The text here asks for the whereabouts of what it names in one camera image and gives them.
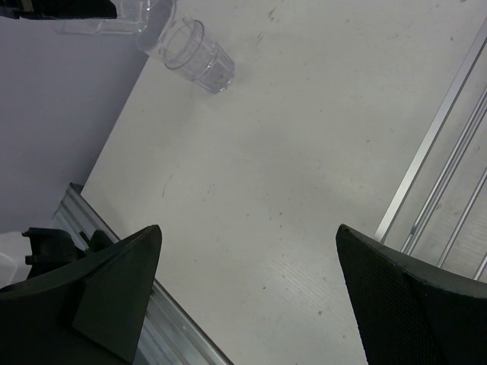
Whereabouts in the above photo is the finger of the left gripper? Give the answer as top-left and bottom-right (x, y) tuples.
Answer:
(1, 0), (117, 18)

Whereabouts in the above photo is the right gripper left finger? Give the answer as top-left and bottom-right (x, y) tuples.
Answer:
(1, 225), (162, 364)

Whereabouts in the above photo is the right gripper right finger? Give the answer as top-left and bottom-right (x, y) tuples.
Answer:
(336, 224), (486, 364)

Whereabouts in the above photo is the clear glass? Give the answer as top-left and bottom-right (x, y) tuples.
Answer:
(161, 17), (235, 94)
(53, 0), (177, 52)

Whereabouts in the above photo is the clear glass front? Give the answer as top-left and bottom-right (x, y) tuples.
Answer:
(161, 17), (235, 94)

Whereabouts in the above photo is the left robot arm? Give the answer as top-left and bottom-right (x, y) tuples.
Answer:
(1, 1), (117, 287)

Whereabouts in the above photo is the metal dish rack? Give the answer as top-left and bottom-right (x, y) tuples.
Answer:
(374, 25), (486, 281)

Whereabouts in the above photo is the aluminium mounting rail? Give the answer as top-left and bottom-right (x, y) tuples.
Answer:
(53, 182), (233, 365)

